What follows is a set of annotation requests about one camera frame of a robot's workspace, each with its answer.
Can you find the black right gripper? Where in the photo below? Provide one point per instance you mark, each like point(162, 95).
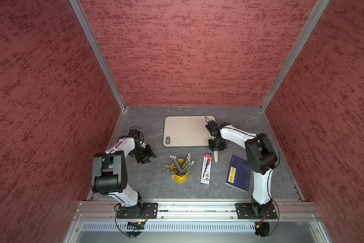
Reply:
point(211, 146)

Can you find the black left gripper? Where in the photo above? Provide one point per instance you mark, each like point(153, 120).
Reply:
point(149, 152)

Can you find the beige green-rimmed cutting board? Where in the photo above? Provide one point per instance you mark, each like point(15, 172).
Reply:
point(186, 131)

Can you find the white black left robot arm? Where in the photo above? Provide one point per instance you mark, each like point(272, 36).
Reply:
point(109, 174)

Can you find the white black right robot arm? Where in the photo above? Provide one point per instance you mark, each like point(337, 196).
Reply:
point(260, 153)

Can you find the red blue pencil box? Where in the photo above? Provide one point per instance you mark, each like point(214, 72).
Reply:
point(206, 167)

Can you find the pencils bunch in cup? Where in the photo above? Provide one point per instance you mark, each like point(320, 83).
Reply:
point(181, 164)

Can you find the yellow pencil cup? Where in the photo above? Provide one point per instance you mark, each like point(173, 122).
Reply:
point(178, 177)

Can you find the dark blue notebook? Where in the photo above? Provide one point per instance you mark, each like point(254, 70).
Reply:
point(238, 174)

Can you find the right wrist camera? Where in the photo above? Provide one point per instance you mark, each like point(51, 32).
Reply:
point(212, 127)

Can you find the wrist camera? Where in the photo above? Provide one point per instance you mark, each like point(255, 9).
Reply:
point(212, 127)
point(135, 134)

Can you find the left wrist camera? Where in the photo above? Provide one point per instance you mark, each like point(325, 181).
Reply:
point(135, 134)

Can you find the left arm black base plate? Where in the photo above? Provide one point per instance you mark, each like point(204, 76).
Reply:
point(144, 211)

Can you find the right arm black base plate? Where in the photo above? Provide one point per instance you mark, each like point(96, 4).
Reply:
point(255, 211)

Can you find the aluminium front rail frame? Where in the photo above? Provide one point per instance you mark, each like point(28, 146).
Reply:
point(197, 215)

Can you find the left aluminium corner post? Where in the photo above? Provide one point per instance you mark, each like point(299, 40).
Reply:
point(86, 27)

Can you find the aluminium corner post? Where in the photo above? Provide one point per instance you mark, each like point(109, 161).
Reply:
point(86, 27)
point(307, 29)

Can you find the right aluminium corner post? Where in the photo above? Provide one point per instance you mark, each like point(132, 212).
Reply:
point(307, 29)

